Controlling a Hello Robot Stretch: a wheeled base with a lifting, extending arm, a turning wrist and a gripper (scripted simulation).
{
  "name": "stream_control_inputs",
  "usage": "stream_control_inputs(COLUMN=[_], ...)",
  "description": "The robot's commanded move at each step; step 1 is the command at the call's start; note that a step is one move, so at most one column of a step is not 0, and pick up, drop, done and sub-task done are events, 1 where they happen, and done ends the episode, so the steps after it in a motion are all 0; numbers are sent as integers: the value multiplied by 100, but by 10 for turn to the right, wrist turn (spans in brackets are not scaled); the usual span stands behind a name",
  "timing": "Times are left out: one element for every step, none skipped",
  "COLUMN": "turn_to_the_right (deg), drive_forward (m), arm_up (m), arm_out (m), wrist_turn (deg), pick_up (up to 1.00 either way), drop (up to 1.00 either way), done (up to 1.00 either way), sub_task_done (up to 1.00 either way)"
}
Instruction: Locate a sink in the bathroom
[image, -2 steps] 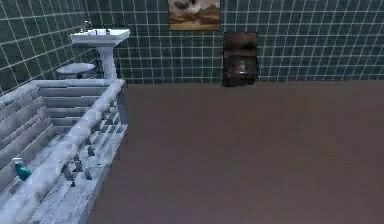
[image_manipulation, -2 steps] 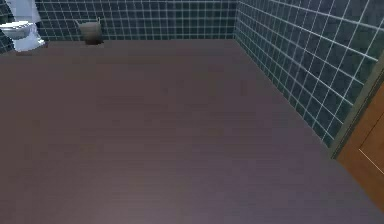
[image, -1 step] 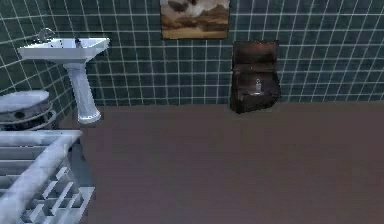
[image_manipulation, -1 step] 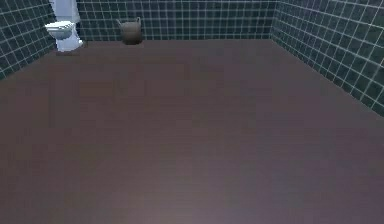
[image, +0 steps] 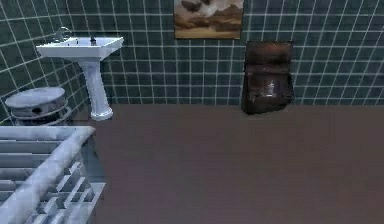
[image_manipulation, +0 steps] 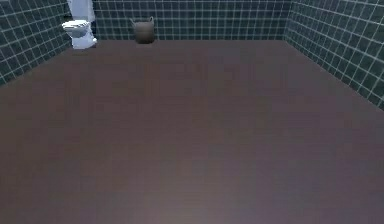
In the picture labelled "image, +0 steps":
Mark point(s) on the framed brown landscape picture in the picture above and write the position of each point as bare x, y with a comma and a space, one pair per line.
208, 20

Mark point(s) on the white slatted rack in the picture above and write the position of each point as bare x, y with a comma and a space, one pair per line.
40, 173

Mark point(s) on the silver sink faucet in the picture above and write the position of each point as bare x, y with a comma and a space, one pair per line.
61, 33

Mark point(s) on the dark brown open box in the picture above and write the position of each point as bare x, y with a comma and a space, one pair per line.
266, 80

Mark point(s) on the white pedestal sink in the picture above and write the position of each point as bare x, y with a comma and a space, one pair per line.
95, 66

